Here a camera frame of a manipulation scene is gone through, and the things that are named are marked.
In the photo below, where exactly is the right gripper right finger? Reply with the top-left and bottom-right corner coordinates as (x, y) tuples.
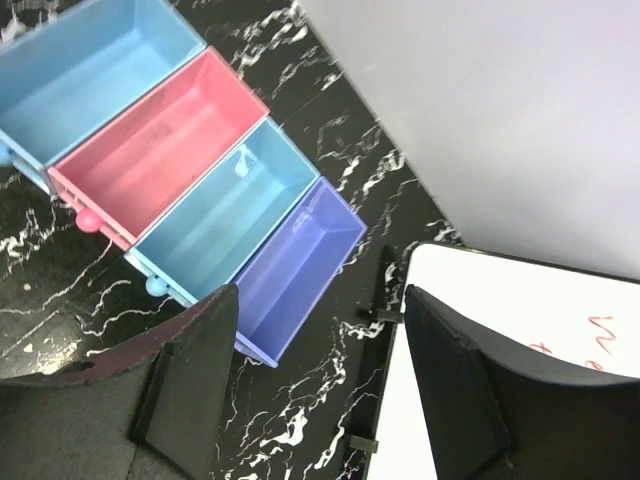
(404, 285), (639, 479)

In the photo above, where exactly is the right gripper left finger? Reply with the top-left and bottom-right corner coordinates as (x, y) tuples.
(1, 284), (239, 479)

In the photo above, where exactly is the four-compartment pastel drawer organizer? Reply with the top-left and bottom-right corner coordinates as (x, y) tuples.
(1, 1), (366, 367)

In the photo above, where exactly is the white whiteboard with red writing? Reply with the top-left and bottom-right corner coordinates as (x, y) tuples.
(368, 243), (639, 479)

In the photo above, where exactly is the black whiteboard stand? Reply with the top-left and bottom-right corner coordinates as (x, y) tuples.
(337, 244), (401, 479)

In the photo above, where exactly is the black marble pattern mat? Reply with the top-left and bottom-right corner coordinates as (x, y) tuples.
(1, 1), (460, 479)

